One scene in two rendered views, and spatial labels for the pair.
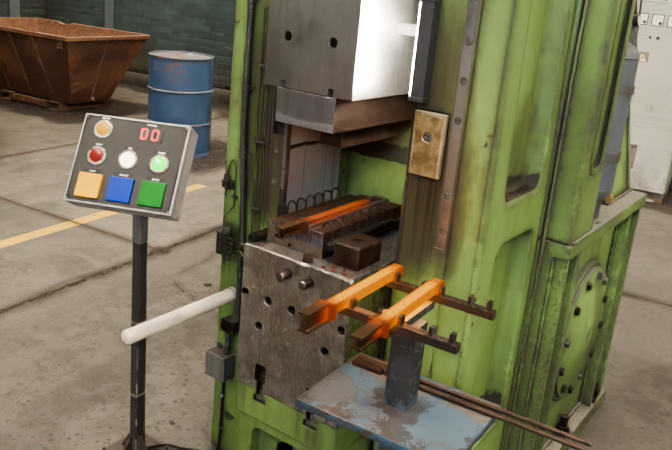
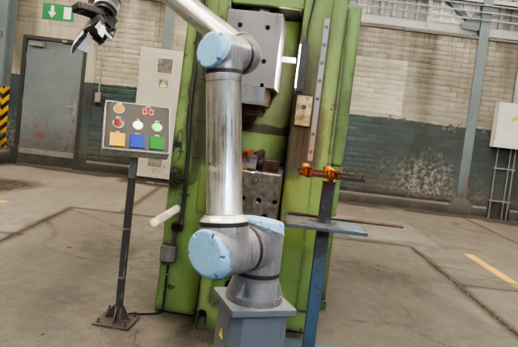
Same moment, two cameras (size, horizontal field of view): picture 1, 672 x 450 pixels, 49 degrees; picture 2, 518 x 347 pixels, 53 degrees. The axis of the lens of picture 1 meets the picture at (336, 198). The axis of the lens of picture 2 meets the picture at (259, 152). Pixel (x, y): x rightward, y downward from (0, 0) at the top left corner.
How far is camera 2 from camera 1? 1.55 m
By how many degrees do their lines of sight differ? 31
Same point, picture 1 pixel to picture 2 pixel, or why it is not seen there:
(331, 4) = (263, 43)
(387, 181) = (250, 143)
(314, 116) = (252, 97)
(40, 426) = (40, 318)
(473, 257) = (327, 162)
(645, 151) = not seen: hidden behind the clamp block
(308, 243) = (247, 163)
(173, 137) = (162, 113)
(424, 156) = (302, 116)
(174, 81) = not seen: outside the picture
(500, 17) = (336, 52)
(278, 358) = not seen: hidden behind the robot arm
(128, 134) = (135, 112)
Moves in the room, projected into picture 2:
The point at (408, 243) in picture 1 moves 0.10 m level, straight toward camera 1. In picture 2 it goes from (292, 160) to (300, 163)
